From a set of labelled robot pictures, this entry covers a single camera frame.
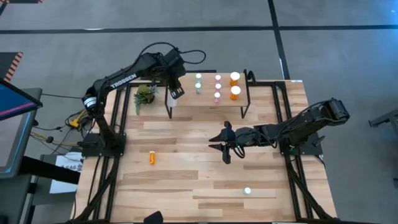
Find thin black floor cable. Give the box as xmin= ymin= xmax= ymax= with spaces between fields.
xmin=41 ymin=92 xmax=90 ymax=100

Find wooden shelf black legs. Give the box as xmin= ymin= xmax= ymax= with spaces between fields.
xmin=164 ymin=68 xmax=251 ymax=119

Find yellow cable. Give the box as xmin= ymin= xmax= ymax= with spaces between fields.
xmin=68 ymin=108 xmax=91 ymax=129

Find grey furniture piece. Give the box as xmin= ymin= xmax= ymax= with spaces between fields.
xmin=368 ymin=108 xmax=398 ymax=138

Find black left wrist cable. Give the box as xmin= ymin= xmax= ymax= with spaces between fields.
xmin=136 ymin=42 xmax=206 ymax=65

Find grey equipment cart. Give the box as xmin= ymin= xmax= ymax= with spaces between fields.
xmin=0 ymin=88 xmax=44 ymax=224

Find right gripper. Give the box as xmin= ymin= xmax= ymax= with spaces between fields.
xmin=208 ymin=121 xmax=259 ymax=165

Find black rounded object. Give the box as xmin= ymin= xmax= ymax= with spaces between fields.
xmin=143 ymin=210 xmax=164 ymax=224

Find white printed paper sheet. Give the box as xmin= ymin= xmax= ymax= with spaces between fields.
xmin=49 ymin=151 xmax=84 ymax=194

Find blue screen monitor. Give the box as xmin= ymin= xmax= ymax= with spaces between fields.
xmin=0 ymin=77 xmax=44 ymax=122

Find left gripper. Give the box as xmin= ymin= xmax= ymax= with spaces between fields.
xmin=152 ymin=48 xmax=187 ymax=100

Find black cart crossbar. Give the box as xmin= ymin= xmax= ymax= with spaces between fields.
xmin=18 ymin=155 xmax=81 ymax=185

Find large orange medicine bottle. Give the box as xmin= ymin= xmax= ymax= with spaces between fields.
xmin=229 ymin=71 xmax=241 ymax=87
xmin=230 ymin=85 xmax=243 ymax=101

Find green potted plant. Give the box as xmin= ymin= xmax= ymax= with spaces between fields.
xmin=133 ymin=83 xmax=159 ymax=115

